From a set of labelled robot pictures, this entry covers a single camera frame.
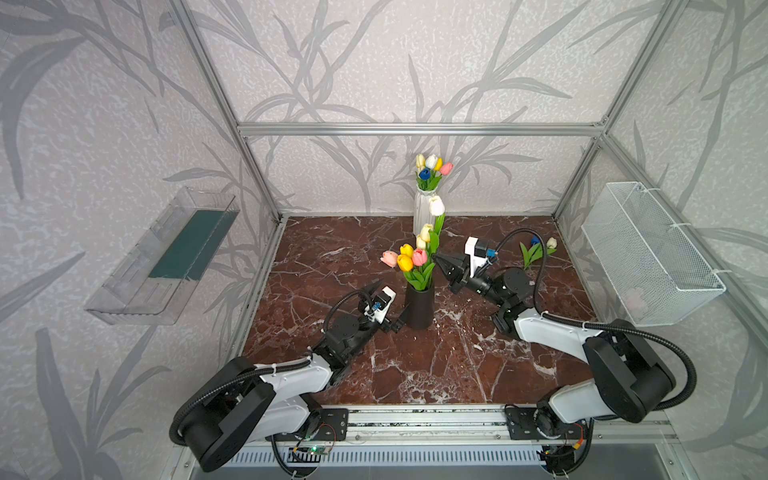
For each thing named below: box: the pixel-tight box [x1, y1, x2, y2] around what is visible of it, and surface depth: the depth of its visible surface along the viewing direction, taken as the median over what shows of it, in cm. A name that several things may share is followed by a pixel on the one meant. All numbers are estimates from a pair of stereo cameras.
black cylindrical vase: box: [406, 282, 434, 330], surface depth 85 cm
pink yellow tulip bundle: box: [380, 244, 435, 291], surface depth 74 cm
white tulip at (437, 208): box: [429, 195, 446, 255], surface depth 64 cm
